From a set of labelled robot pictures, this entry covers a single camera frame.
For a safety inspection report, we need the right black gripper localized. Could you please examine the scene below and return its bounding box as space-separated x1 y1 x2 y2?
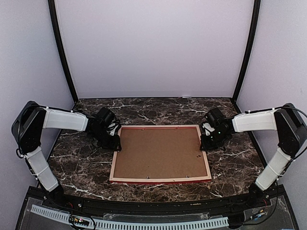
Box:
201 128 229 150

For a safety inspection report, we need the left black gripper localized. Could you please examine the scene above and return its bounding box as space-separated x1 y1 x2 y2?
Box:
91 128 121 151

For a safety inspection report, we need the brown cardboard backing board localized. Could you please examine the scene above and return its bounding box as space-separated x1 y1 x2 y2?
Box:
113 126 208 179

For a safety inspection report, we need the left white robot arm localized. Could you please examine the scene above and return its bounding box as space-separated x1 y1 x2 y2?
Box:
11 101 122 209

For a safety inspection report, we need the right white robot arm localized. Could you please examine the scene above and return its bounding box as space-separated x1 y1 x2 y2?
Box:
200 103 307 208

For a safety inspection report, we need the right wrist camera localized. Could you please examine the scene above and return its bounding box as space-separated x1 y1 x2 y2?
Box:
201 108 226 136

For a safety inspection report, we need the black front rail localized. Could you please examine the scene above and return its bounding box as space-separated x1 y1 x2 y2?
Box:
28 187 265 217

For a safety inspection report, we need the white slotted cable duct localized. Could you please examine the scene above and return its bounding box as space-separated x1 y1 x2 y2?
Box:
30 205 229 230

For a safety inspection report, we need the left black corner post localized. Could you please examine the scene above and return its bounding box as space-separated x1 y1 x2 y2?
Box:
48 0 79 103

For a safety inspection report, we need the black corner post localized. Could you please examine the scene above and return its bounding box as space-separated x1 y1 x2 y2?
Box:
232 0 261 104
48 0 79 103

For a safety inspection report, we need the right black corner post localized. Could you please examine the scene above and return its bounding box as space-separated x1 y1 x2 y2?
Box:
232 0 261 104

